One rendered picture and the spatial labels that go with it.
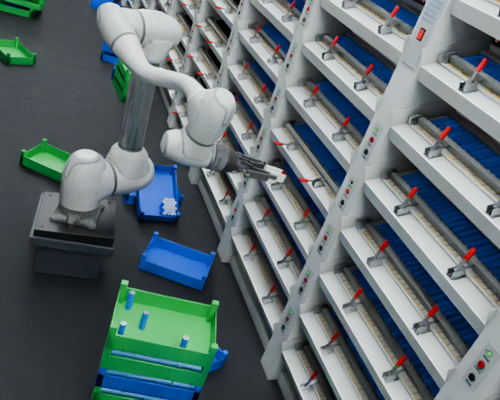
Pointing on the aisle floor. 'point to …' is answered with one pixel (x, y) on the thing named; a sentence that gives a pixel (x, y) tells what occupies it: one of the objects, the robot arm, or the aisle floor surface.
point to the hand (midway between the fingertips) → (274, 174)
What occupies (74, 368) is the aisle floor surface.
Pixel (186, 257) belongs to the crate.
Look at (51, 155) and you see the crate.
